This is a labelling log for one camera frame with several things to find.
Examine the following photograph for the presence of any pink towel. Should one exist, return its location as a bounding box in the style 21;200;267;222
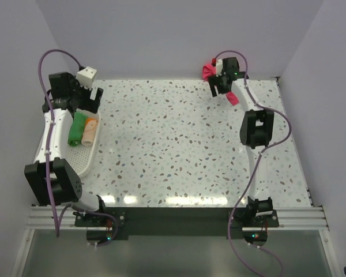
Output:
202;63;239;106

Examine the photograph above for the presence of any green towel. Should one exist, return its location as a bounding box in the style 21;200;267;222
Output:
68;112;87;147

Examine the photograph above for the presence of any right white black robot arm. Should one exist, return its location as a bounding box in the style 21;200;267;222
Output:
208;57;274;227

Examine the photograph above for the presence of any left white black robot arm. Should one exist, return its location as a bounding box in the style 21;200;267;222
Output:
24;66;108;226

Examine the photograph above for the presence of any rolled orange white towel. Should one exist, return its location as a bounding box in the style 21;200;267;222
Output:
81;118;98;147

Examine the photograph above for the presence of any white plastic basket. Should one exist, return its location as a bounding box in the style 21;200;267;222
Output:
66;109;101;178

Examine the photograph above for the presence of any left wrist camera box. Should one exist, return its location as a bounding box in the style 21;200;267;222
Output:
76;66;97;89

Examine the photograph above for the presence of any aluminium frame rail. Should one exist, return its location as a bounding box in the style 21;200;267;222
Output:
25;206;329;231

